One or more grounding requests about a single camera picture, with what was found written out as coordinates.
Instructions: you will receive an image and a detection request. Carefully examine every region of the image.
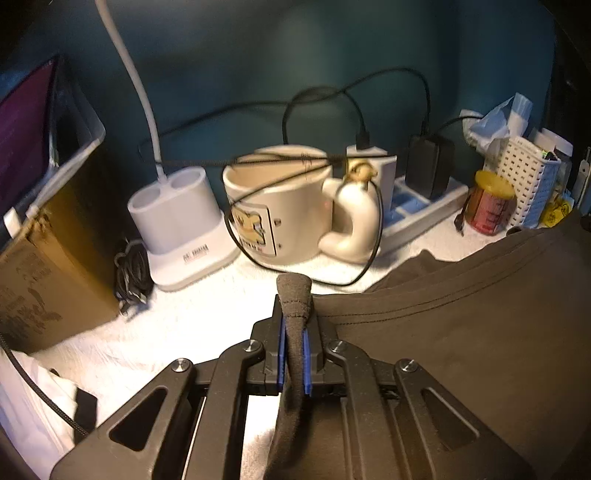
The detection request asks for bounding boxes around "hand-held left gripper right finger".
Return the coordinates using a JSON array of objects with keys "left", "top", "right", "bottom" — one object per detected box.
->
[{"left": 304, "top": 318, "right": 536, "bottom": 480}]

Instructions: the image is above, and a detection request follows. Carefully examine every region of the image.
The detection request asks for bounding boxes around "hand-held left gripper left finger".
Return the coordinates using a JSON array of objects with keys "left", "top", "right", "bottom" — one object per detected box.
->
[{"left": 50, "top": 295, "right": 284, "bottom": 480}]

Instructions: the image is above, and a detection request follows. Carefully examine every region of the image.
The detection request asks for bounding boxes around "brown t-shirt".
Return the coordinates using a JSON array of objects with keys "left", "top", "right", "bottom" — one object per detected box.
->
[{"left": 263, "top": 210, "right": 591, "bottom": 480}]

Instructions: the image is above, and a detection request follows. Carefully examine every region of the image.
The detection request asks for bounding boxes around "white textured tablecloth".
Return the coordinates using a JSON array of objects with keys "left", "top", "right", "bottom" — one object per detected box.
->
[{"left": 32, "top": 222, "right": 485, "bottom": 480}]

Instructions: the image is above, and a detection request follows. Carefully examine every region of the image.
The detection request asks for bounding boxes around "cream bear print mug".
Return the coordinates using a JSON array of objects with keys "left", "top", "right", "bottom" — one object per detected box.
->
[{"left": 222, "top": 145, "right": 382, "bottom": 274}]

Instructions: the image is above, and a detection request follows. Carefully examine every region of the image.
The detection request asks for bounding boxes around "white desk lamp base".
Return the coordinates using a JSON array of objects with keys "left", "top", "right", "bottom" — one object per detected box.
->
[{"left": 95, "top": 0, "right": 241, "bottom": 292}]

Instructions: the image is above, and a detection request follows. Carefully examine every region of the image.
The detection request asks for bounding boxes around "white power strip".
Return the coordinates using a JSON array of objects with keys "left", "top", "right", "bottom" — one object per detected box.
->
[{"left": 382, "top": 178, "right": 470, "bottom": 253}]

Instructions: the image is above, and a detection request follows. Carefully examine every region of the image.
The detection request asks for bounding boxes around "white plug charger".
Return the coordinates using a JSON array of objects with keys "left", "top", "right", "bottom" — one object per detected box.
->
[{"left": 346, "top": 145, "right": 399, "bottom": 186}]

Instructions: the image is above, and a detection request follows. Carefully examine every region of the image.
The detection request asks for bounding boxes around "black plug charger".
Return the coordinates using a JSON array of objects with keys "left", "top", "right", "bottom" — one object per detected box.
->
[{"left": 406, "top": 134, "right": 456, "bottom": 200}]

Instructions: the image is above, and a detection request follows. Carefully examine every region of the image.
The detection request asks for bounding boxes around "brown cardboard box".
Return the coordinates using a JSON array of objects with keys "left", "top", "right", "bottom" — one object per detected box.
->
[{"left": 0, "top": 210, "right": 122, "bottom": 355}]

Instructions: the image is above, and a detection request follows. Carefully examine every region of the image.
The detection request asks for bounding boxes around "red can yellow lid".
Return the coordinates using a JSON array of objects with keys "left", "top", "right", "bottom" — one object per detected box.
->
[{"left": 464, "top": 170, "right": 517, "bottom": 236}]

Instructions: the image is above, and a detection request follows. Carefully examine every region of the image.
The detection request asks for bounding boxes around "white cloth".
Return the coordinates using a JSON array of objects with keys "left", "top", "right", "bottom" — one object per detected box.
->
[{"left": 0, "top": 350, "right": 80, "bottom": 468}]

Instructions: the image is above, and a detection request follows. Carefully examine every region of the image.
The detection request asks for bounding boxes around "white slotted plastic basket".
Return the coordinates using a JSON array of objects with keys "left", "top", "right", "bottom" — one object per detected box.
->
[{"left": 482, "top": 136, "right": 562, "bottom": 230}]

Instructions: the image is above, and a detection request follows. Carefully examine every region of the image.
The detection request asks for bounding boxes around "yellow snack packet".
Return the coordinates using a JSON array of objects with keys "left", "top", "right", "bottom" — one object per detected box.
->
[{"left": 539, "top": 198, "right": 574, "bottom": 228}]

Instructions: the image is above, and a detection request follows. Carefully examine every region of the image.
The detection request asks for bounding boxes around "crumpled white tissue bag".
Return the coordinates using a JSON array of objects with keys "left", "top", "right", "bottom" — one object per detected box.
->
[{"left": 461, "top": 94, "right": 533, "bottom": 154}]

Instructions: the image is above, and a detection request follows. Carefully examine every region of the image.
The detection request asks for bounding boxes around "dark red printed board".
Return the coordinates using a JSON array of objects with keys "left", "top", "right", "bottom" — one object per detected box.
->
[{"left": 0, "top": 60, "right": 61, "bottom": 208}]

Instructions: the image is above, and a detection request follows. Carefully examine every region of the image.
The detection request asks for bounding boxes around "bundled black cable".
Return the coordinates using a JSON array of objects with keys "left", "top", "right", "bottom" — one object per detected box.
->
[{"left": 113, "top": 237, "right": 154, "bottom": 317}]

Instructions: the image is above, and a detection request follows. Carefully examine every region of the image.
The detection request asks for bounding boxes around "black braided cable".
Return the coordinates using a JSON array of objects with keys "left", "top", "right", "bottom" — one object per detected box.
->
[{"left": 0, "top": 336, "right": 89, "bottom": 440}]

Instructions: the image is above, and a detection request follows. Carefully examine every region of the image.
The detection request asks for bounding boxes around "black charger cable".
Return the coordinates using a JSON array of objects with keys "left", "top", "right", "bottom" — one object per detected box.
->
[
  {"left": 139, "top": 85, "right": 385, "bottom": 288},
  {"left": 139, "top": 68, "right": 433, "bottom": 153}
]

